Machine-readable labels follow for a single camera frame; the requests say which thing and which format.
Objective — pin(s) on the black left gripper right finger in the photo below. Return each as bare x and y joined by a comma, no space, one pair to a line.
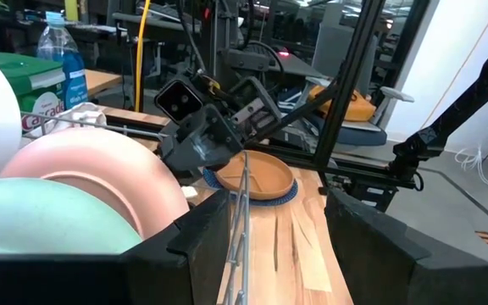
379,262

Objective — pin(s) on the pale mint plate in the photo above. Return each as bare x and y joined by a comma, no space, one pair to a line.
45,220

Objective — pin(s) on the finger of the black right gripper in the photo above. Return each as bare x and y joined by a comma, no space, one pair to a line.
203,142

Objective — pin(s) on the green wipes container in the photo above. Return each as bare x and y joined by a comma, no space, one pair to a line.
28,84

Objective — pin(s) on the white striped dish towel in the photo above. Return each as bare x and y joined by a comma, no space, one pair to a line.
79,114

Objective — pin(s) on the orange bag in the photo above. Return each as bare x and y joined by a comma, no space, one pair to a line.
358,108

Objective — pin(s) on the blue patterned plate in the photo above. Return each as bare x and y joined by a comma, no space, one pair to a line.
292,192

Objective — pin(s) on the orange divided plate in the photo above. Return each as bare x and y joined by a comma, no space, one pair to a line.
265,175

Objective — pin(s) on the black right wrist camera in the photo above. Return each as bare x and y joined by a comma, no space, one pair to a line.
179,101

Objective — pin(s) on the blue dish soap bottle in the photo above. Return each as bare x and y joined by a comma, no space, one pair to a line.
72,72

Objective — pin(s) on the salmon plate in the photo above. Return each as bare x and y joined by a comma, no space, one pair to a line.
112,161

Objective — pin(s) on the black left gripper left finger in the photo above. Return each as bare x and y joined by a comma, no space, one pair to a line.
184,262

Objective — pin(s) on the light wooden desk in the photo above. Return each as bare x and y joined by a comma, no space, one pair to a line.
100,80

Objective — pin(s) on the black aluminium table frame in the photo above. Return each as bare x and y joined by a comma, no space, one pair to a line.
350,76

